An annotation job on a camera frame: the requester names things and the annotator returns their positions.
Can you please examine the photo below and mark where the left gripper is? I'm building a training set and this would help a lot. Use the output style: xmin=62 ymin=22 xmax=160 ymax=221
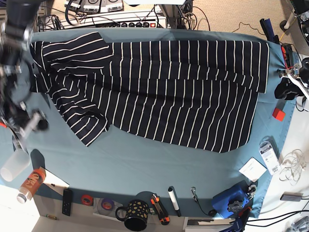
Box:
xmin=274 ymin=58 xmax=309 ymax=100

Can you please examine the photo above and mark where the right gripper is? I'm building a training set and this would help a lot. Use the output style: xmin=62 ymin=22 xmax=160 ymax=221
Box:
xmin=4 ymin=110 xmax=49 ymax=141

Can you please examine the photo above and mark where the navy white striped t-shirt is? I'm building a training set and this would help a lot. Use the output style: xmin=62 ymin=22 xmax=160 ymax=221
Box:
xmin=30 ymin=32 xmax=270 ymax=153

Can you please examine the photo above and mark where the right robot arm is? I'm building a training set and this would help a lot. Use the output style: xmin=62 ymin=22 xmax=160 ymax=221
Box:
xmin=0 ymin=0 xmax=43 ymax=142

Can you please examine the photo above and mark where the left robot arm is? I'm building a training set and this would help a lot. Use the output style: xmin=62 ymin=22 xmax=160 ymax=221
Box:
xmin=274 ymin=0 xmax=309 ymax=101

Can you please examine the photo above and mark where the red cube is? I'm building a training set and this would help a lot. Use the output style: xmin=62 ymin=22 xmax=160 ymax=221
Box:
xmin=272 ymin=108 xmax=285 ymax=121

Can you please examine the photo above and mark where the red black clamp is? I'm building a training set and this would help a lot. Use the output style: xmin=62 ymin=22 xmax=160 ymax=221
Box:
xmin=281 ymin=43 xmax=294 ymax=70

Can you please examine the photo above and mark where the translucent plastic cup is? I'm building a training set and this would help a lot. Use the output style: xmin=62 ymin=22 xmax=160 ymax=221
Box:
xmin=0 ymin=149 xmax=30 ymax=182

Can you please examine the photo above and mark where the white paper sheet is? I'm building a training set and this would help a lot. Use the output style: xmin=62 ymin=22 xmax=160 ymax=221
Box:
xmin=39 ymin=167 xmax=70 ymax=188

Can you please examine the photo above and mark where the orange label bottle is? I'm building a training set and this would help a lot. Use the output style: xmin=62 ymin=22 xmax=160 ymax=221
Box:
xmin=17 ymin=167 xmax=46 ymax=204

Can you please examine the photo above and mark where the white packaged item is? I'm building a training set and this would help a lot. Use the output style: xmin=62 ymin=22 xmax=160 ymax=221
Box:
xmin=259 ymin=141 xmax=281 ymax=175

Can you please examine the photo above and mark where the black remote control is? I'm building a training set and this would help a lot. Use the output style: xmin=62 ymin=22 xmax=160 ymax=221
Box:
xmin=62 ymin=188 xmax=73 ymax=217

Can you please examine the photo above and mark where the white paper card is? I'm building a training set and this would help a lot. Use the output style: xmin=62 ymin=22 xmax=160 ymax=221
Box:
xmin=239 ymin=157 xmax=267 ymax=182

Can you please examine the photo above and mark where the orange tape roll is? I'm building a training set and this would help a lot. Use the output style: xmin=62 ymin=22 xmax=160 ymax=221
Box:
xmin=81 ymin=194 xmax=94 ymax=206

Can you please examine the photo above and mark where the purple tape roll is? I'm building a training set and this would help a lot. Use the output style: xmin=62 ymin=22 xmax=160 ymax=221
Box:
xmin=101 ymin=198 xmax=114 ymax=211

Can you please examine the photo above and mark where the grey adapter box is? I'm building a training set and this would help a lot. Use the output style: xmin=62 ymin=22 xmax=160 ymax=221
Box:
xmin=280 ymin=192 xmax=303 ymax=202

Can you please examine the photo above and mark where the teal table cloth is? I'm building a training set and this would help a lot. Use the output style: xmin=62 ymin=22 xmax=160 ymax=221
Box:
xmin=0 ymin=28 xmax=290 ymax=216

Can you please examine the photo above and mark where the blue clamp device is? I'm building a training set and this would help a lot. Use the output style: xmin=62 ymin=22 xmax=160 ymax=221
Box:
xmin=211 ymin=185 xmax=257 ymax=218

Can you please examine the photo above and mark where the black mug yellow pattern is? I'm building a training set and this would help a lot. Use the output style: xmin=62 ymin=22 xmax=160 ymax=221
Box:
xmin=115 ymin=200 xmax=149 ymax=232

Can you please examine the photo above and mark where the black power strip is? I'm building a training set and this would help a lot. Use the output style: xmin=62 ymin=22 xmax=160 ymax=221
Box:
xmin=103 ymin=21 xmax=157 ymax=28

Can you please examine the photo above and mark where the white black marker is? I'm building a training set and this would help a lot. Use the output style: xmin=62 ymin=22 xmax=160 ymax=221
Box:
xmin=168 ymin=187 xmax=182 ymax=217

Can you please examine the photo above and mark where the orange black utility knife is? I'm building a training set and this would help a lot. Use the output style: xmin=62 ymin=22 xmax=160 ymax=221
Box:
xmin=151 ymin=193 xmax=170 ymax=226

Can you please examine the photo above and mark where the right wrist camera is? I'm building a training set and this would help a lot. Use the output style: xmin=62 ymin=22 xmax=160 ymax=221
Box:
xmin=12 ymin=135 xmax=28 ymax=153

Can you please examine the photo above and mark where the white cable bundle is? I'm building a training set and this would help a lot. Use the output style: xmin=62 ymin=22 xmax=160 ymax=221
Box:
xmin=279 ymin=149 xmax=308 ymax=186

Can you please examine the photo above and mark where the carabiner with black cord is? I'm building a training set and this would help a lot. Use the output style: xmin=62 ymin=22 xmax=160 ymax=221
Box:
xmin=191 ymin=187 xmax=217 ymax=217

